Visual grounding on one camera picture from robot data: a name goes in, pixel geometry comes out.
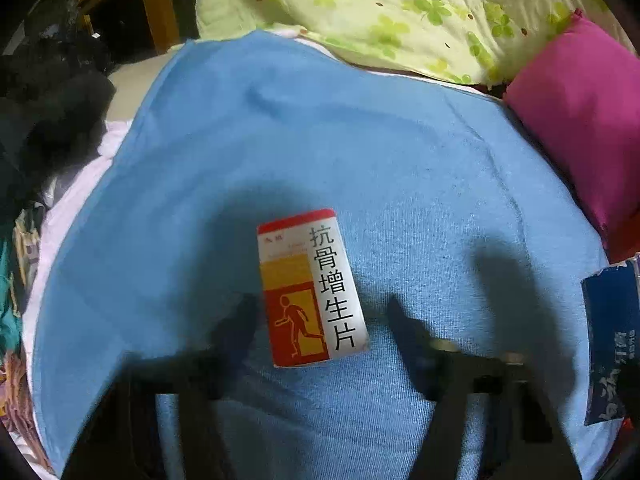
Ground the blue blanket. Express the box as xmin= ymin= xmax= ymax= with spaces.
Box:
xmin=30 ymin=30 xmax=626 ymax=480

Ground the pink striped cloth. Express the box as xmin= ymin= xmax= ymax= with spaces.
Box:
xmin=0 ymin=350 xmax=56 ymax=476

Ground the blue cardboard box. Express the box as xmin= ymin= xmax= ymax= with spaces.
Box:
xmin=581 ymin=255 xmax=640 ymax=427

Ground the teal cloth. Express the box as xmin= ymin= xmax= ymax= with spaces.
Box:
xmin=0 ymin=240 xmax=23 ymax=351

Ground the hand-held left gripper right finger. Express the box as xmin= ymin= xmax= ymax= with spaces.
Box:
xmin=387 ymin=294 xmax=583 ymax=480

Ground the pink pillow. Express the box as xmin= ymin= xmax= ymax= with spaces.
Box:
xmin=502 ymin=10 xmax=640 ymax=248

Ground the beige cushion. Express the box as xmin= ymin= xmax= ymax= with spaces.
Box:
xmin=107 ymin=42 xmax=186 ymax=93

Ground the black fuzzy garment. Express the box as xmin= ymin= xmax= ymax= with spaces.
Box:
xmin=0 ymin=35 xmax=117 ymax=196

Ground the patterned beige cloth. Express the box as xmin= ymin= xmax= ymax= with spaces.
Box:
xmin=12 ymin=202 xmax=46 ymax=306

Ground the orange white medicine box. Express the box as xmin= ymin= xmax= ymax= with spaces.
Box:
xmin=256 ymin=208 xmax=371 ymax=369

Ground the green floral quilt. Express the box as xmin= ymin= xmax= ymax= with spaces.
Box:
xmin=195 ymin=0 xmax=601 ymax=86

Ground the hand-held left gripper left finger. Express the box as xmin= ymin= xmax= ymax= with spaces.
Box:
xmin=65 ymin=292 xmax=261 ymax=480

